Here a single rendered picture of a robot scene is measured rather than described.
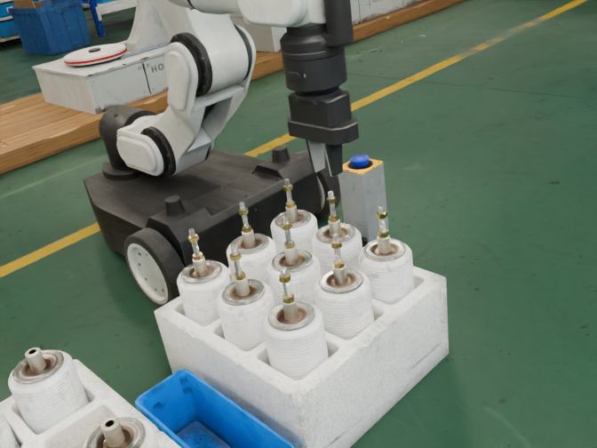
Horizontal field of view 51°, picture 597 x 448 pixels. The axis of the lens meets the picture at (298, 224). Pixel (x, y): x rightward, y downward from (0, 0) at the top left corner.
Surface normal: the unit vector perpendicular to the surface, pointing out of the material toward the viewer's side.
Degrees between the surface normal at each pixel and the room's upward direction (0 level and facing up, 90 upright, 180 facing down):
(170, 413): 88
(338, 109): 90
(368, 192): 90
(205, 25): 59
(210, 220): 46
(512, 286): 0
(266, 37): 90
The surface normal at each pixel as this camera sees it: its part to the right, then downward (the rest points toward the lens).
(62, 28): 0.76, 0.24
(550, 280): -0.14, -0.88
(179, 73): -0.70, 0.41
